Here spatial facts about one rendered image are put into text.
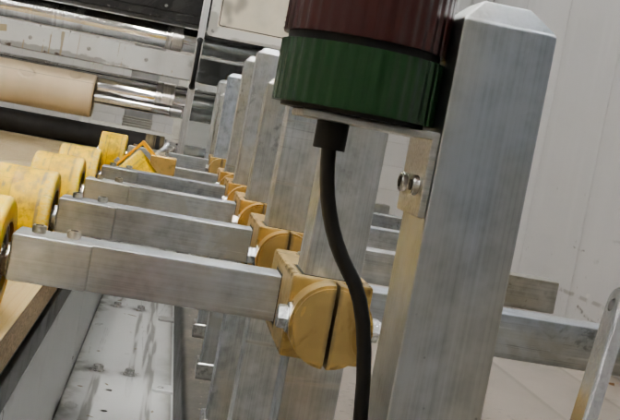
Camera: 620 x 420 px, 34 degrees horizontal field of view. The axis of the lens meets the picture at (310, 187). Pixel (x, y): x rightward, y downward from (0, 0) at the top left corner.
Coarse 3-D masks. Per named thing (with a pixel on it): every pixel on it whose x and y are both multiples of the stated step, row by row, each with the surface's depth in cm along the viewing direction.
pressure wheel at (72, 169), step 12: (36, 156) 110; (48, 156) 111; (60, 156) 111; (72, 156) 112; (48, 168) 109; (60, 168) 110; (72, 168) 110; (84, 168) 113; (72, 180) 109; (84, 180) 116; (72, 192) 109
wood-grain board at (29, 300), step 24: (0, 144) 228; (24, 144) 244; (48, 144) 263; (24, 288) 75; (48, 288) 83; (0, 312) 66; (24, 312) 69; (0, 336) 60; (24, 336) 71; (0, 360) 61
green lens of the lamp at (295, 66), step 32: (288, 64) 35; (320, 64) 34; (352, 64) 34; (384, 64) 34; (416, 64) 34; (288, 96) 35; (320, 96) 34; (352, 96) 34; (384, 96) 34; (416, 96) 34
